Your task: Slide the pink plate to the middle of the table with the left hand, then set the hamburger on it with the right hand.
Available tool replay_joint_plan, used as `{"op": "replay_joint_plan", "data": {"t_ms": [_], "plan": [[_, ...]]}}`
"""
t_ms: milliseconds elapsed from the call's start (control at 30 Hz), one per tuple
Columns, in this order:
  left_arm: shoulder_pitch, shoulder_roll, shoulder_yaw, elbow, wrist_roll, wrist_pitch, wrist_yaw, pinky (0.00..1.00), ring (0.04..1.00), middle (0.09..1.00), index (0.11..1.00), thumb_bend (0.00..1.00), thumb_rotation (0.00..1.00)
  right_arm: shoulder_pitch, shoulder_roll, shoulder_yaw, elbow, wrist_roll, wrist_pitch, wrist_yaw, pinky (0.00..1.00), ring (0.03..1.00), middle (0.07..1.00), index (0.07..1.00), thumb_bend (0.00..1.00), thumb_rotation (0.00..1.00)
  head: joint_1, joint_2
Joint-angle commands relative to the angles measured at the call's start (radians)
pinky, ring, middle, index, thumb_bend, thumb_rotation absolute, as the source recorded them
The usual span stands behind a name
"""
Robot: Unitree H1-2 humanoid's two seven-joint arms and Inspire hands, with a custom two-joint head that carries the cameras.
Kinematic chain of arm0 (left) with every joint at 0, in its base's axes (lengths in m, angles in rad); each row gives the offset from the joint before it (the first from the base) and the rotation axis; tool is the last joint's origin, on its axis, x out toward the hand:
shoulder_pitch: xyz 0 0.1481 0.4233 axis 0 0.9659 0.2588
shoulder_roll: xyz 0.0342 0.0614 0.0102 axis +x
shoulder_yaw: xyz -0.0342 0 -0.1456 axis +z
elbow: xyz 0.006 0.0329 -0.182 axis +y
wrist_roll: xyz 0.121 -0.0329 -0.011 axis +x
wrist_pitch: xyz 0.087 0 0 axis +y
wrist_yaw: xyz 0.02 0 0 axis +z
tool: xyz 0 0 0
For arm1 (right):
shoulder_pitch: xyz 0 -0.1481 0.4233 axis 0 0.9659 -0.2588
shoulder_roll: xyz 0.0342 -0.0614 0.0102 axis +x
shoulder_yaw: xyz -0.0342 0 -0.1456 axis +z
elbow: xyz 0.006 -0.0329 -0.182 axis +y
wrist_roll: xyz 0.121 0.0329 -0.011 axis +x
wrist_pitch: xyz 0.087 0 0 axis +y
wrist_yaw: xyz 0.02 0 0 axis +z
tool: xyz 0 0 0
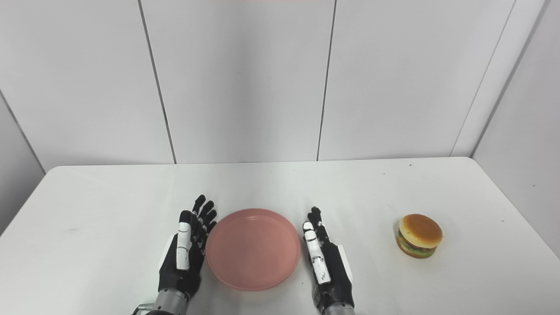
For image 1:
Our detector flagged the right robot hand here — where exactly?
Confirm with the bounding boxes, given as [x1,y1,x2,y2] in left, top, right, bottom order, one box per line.
[302,206,355,314]

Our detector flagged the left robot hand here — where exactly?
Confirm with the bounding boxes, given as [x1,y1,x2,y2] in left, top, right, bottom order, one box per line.
[158,194,218,300]

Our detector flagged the pink plate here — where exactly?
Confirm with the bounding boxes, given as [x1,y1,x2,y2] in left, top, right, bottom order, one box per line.
[206,208,301,291]

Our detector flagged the toy hamburger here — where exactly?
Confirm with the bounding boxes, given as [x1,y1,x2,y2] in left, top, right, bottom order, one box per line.
[396,213,443,259]

